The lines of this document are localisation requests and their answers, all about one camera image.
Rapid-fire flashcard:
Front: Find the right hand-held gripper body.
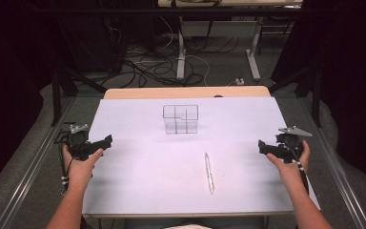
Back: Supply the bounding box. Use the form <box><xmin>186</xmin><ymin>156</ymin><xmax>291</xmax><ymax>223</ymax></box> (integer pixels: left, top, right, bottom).
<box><xmin>274</xmin><ymin>125</ymin><xmax>314</xmax><ymax>164</ymax></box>

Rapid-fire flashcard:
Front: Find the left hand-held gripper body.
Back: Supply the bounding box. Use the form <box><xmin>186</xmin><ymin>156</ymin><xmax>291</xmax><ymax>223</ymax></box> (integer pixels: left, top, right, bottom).
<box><xmin>66</xmin><ymin>123</ymin><xmax>93</xmax><ymax>162</ymax></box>

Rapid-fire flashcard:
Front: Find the clear silver pen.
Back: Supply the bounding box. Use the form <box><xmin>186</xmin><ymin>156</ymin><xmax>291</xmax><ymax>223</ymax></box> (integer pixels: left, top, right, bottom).
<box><xmin>204</xmin><ymin>152</ymin><xmax>215</xmax><ymax>195</ymax></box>

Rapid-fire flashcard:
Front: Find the clear acrylic organizer box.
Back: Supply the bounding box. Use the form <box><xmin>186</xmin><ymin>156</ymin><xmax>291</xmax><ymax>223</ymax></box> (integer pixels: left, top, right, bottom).
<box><xmin>162</xmin><ymin>104</ymin><xmax>200</xmax><ymax>135</ymax></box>

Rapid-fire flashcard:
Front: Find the person's right hand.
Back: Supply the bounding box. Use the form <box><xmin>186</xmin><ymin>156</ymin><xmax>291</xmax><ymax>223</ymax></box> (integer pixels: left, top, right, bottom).
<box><xmin>265</xmin><ymin>139</ymin><xmax>311</xmax><ymax>192</ymax></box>

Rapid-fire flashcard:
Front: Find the person's left hand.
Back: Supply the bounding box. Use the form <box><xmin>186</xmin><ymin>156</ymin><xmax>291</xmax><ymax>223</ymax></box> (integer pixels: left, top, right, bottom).
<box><xmin>61</xmin><ymin>144</ymin><xmax>105</xmax><ymax>192</ymax></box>

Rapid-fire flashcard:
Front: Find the black metal stand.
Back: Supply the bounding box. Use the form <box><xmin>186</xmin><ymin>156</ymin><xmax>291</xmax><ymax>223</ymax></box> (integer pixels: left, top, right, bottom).
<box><xmin>267</xmin><ymin>66</ymin><xmax>323</xmax><ymax>129</ymax></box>
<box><xmin>51</xmin><ymin>67</ymin><xmax>109</xmax><ymax>127</ymax></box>

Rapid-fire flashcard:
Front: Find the white table sheet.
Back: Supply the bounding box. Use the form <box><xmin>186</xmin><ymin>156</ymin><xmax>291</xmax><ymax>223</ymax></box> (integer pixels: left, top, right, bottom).
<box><xmin>82</xmin><ymin>96</ymin><xmax>321</xmax><ymax>215</ymax></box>

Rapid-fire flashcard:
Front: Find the wooden table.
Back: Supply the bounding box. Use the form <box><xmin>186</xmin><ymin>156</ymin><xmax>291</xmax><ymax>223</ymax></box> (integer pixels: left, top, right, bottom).
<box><xmin>82</xmin><ymin>85</ymin><xmax>321</xmax><ymax>220</ymax></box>

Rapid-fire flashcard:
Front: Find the black curtain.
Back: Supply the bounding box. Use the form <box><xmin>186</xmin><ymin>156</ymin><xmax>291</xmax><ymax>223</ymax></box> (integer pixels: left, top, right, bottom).
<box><xmin>271</xmin><ymin>0</ymin><xmax>366</xmax><ymax>193</ymax></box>
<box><xmin>0</xmin><ymin>0</ymin><xmax>60</xmax><ymax>198</ymax></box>

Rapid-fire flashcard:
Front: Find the black computer case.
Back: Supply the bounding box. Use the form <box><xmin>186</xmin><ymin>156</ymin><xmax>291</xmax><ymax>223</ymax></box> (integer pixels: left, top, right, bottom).
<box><xmin>64</xmin><ymin>13</ymin><xmax>126</xmax><ymax>74</ymax></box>

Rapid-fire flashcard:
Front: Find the person's white clothing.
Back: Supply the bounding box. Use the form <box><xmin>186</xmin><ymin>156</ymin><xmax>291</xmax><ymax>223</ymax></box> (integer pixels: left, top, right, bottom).
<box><xmin>163</xmin><ymin>223</ymin><xmax>214</xmax><ymax>229</ymax></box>

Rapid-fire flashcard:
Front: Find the white-legged desk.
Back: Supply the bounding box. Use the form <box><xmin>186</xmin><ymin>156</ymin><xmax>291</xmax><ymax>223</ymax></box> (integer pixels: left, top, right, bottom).
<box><xmin>156</xmin><ymin>0</ymin><xmax>304</xmax><ymax>81</ymax></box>

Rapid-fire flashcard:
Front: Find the black horizontal bar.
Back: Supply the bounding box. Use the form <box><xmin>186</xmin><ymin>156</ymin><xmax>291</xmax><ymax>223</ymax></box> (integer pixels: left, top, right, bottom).
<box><xmin>32</xmin><ymin>7</ymin><xmax>333</xmax><ymax>15</ymax></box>

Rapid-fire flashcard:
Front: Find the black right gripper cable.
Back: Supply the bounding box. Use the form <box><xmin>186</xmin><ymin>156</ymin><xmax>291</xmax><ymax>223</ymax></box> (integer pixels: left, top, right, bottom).
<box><xmin>284</xmin><ymin>139</ymin><xmax>310</xmax><ymax>196</ymax></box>

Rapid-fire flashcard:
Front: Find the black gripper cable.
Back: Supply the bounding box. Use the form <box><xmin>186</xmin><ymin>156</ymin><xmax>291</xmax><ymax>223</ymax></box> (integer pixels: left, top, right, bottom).
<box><xmin>284</xmin><ymin>139</ymin><xmax>310</xmax><ymax>196</ymax></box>
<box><xmin>54</xmin><ymin>130</ymin><xmax>74</xmax><ymax>196</ymax></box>

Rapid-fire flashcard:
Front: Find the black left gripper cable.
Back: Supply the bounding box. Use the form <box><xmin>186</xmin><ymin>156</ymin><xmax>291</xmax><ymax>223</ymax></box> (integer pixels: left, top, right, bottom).
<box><xmin>54</xmin><ymin>130</ymin><xmax>74</xmax><ymax>196</ymax></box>

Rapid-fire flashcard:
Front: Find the metal floor rail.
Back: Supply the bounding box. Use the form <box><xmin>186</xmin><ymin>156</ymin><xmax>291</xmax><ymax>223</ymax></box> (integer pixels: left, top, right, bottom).
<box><xmin>298</xmin><ymin>96</ymin><xmax>366</xmax><ymax>229</ymax></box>
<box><xmin>0</xmin><ymin>96</ymin><xmax>78</xmax><ymax>229</ymax></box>

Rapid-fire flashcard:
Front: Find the tangle of black floor cables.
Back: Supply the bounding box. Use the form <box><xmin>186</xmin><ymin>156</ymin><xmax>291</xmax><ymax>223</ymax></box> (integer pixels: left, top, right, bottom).
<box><xmin>120</xmin><ymin>32</ymin><xmax>240</xmax><ymax>89</ymax></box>

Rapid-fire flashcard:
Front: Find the white floor cable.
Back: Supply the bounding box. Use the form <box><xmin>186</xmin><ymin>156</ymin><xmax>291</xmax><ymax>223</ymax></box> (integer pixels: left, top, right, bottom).
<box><xmin>158</xmin><ymin>15</ymin><xmax>212</xmax><ymax>88</ymax></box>

